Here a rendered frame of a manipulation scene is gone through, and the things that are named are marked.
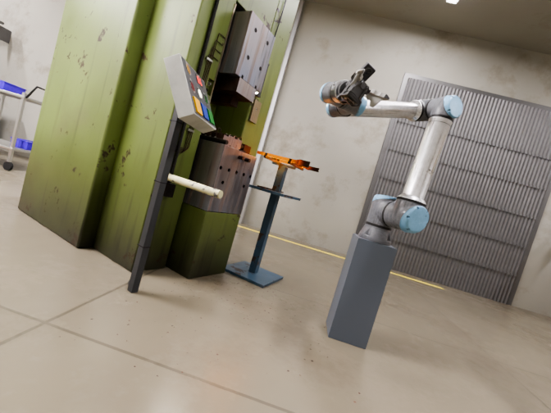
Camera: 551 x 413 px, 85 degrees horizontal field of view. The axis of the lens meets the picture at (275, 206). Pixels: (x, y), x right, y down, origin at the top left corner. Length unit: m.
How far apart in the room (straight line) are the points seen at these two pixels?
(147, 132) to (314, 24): 4.11
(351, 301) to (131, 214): 1.42
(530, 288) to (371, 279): 4.51
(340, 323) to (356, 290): 0.21
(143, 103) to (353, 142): 3.60
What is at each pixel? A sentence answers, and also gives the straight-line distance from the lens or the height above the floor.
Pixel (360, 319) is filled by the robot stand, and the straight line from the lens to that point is 1.88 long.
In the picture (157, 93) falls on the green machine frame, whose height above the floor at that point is 1.09.
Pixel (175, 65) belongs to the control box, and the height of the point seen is 1.14.
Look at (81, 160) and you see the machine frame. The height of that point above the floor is 0.56.
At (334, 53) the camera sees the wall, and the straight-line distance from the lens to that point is 5.46.
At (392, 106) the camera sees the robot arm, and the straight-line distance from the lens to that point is 1.77.
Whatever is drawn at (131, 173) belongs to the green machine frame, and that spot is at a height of 0.57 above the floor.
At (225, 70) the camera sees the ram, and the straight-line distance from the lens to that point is 2.16.
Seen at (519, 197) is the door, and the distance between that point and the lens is 5.81.
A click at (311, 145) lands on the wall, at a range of 5.02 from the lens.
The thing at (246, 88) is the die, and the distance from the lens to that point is 2.19.
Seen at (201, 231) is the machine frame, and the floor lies 0.33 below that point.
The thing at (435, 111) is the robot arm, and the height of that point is 1.35.
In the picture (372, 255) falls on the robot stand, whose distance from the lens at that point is 1.78.
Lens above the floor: 0.74
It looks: 4 degrees down
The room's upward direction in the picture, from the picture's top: 16 degrees clockwise
